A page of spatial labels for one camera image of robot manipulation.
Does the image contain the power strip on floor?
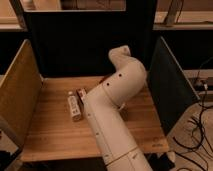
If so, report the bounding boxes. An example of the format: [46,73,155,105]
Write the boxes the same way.
[194,77,213,91]

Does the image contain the black back panel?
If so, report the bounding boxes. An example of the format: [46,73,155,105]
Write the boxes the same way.
[24,0,157,77]

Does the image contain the red and black box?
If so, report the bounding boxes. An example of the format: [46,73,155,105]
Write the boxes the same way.
[77,88,86,102]

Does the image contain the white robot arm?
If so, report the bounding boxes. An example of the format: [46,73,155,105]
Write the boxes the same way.
[84,45,152,171]

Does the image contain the dark right side panel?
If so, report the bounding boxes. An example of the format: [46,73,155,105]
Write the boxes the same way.
[147,37,200,135]

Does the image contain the left wooden side panel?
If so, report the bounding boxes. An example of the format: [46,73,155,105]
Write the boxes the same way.
[0,39,42,148]

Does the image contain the black floor cables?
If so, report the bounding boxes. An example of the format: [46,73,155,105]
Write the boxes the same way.
[171,58,213,171]

